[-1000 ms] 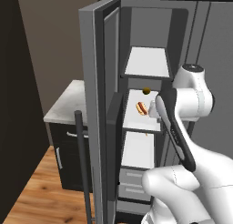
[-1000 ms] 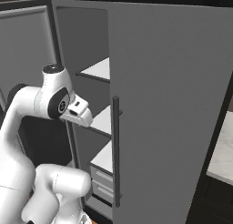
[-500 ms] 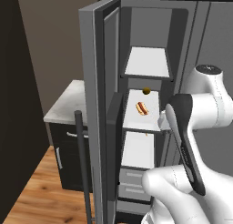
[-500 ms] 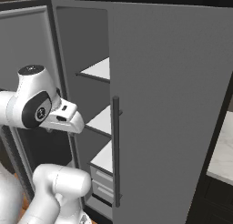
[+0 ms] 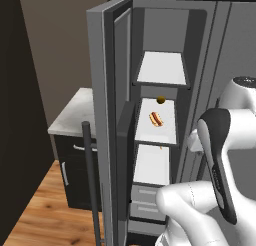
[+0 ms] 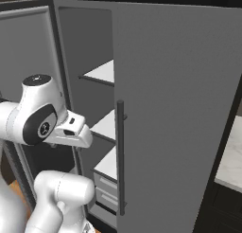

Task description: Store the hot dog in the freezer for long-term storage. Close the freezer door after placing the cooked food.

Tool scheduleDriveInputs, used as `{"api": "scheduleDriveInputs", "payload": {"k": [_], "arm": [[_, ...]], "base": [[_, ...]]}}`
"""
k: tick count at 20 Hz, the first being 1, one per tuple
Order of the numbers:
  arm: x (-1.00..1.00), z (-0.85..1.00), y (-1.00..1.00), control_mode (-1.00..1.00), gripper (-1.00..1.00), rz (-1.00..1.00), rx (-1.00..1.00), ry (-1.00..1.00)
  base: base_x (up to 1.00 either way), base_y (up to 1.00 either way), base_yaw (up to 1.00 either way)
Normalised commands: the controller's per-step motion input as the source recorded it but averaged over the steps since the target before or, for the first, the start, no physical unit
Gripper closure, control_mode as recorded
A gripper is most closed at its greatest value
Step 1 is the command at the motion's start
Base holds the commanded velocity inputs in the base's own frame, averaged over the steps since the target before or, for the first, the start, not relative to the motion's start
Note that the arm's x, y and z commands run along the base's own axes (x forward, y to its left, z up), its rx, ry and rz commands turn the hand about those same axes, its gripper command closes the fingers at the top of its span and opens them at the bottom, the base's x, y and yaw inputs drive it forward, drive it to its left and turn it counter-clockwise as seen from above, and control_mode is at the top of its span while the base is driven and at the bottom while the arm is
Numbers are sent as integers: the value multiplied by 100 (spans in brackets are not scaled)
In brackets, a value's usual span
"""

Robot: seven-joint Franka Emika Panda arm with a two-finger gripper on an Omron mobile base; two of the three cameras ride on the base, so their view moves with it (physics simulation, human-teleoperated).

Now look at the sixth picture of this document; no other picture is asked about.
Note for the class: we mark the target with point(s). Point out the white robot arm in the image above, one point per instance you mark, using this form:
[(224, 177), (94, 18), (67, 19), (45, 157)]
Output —
[(38, 98)]

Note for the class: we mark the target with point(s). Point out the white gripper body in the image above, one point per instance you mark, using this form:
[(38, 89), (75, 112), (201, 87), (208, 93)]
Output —
[(82, 140)]

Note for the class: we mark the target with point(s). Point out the black base cupboard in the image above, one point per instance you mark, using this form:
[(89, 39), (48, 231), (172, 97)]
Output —
[(230, 211)]

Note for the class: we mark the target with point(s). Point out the grey recessed fridge door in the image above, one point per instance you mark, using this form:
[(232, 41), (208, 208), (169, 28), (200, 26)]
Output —
[(28, 44)]

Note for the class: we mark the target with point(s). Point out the grey flat fridge door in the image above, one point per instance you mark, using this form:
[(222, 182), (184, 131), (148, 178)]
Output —
[(176, 116)]

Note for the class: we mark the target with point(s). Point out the white fridge shelf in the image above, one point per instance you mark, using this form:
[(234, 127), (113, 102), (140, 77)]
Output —
[(108, 165), (105, 126), (102, 72)]

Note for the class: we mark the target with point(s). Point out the grey fridge drawer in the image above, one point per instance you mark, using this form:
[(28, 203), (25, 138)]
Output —
[(106, 183), (107, 199)]

